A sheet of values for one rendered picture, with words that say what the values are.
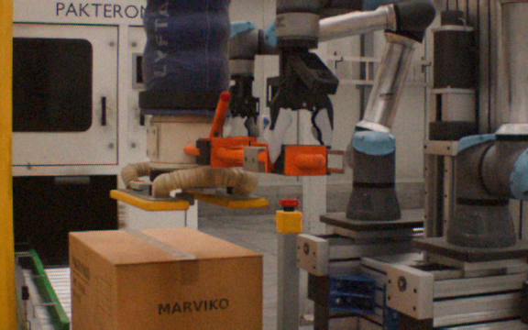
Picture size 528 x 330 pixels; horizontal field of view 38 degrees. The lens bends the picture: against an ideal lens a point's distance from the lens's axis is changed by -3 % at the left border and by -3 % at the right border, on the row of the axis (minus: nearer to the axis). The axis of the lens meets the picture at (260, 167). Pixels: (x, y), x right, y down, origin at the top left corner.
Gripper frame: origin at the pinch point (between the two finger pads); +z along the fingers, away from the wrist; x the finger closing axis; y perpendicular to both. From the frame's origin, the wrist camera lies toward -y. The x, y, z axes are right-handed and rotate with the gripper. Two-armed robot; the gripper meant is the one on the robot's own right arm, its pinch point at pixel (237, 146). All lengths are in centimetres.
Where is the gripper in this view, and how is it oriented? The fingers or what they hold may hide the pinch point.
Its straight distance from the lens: 225.0
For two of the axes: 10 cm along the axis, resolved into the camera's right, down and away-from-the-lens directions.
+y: 4.1, 0.5, -9.1
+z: -0.1, 10.0, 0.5
